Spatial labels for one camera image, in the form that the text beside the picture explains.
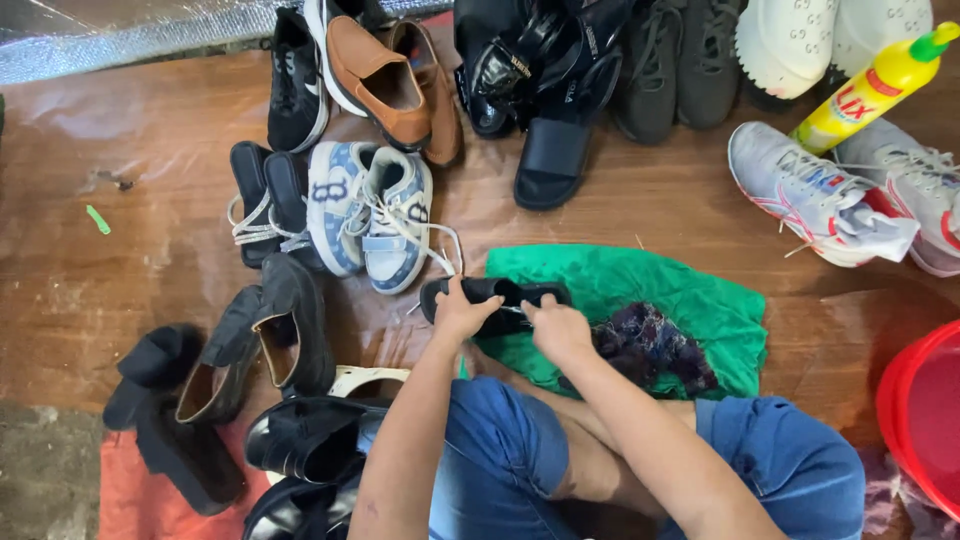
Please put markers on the person's left hand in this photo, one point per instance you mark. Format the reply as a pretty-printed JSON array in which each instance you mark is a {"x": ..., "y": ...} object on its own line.
[{"x": 456, "y": 315}]

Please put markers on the person's right hand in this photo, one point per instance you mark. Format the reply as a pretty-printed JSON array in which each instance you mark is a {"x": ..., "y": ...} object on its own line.
[{"x": 562, "y": 334}]

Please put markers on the dark multicoloured rag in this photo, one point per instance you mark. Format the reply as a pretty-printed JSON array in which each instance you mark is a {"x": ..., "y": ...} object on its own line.
[{"x": 649, "y": 345}]

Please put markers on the blue and white child's sneaker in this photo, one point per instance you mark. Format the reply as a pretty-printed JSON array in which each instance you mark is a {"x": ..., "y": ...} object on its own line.
[
  {"x": 397, "y": 225},
  {"x": 334, "y": 202}
]

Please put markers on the cream sandal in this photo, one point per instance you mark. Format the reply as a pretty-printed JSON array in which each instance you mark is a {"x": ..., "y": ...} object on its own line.
[{"x": 360, "y": 377}]

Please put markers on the green cloth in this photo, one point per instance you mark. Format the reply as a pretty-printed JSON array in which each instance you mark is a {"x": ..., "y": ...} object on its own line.
[{"x": 675, "y": 292}]

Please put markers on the person's bare legs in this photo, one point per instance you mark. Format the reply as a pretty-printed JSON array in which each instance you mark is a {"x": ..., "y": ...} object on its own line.
[{"x": 592, "y": 450}]

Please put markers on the person's blue denim shorts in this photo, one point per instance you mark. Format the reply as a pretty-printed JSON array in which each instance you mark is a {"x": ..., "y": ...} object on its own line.
[{"x": 495, "y": 450}]

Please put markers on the black ankle boot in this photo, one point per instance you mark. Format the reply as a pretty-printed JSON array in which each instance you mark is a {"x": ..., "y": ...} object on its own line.
[
  {"x": 296, "y": 330},
  {"x": 221, "y": 360}
]

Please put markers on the black polished leather shoe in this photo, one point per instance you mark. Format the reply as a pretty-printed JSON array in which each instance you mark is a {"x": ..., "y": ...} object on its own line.
[
  {"x": 296, "y": 514},
  {"x": 307, "y": 439}
]

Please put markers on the brown leather loafer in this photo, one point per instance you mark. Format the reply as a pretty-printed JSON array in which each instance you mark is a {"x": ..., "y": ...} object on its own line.
[
  {"x": 442, "y": 105},
  {"x": 375, "y": 79}
]

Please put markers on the black glossy shoe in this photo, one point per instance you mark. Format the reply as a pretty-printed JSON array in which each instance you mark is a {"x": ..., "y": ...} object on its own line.
[{"x": 476, "y": 105}]

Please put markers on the white sneaker with red stripes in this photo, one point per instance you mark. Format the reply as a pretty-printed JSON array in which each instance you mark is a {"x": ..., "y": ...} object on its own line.
[
  {"x": 911, "y": 176},
  {"x": 795, "y": 187}
]

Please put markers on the dark grey lace-up sneaker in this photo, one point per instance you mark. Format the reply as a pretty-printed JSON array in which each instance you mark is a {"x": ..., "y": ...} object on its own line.
[
  {"x": 709, "y": 64},
  {"x": 649, "y": 71}
]

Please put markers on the black platform boot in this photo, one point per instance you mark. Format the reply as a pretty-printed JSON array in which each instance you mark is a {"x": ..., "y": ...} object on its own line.
[{"x": 169, "y": 420}]

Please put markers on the crumpled white paper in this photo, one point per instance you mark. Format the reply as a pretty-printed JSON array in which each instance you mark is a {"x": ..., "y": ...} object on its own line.
[{"x": 881, "y": 229}]

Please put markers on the orange cloth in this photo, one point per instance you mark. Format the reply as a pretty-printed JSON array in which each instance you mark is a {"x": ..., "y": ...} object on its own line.
[{"x": 142, "y": 502}]

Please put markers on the white chunky-soled shoe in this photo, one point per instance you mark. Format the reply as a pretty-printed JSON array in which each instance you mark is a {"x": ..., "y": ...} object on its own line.
[
  {"x": 874, "y": 26},
  {"x": 784, "y": 41}
]

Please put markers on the small green scrap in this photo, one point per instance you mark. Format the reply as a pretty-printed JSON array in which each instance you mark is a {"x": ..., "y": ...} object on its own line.
[{"x": 98, "y": 219}]

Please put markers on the purple cloth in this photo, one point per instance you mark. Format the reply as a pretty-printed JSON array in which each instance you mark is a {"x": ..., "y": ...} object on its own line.
[{"x": 892, "y": 502}]

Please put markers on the red plastic basin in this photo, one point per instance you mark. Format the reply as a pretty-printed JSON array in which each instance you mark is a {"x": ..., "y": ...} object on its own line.
[{"x": 926, "y": 412}]

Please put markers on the yellow bottle with green cap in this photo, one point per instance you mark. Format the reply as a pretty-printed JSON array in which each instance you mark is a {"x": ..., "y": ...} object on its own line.
[{"x": 862, "y": 94}]

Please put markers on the silver foil sheet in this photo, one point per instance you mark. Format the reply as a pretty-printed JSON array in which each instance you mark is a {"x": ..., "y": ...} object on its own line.
[{"x": 135, "y": 37}]

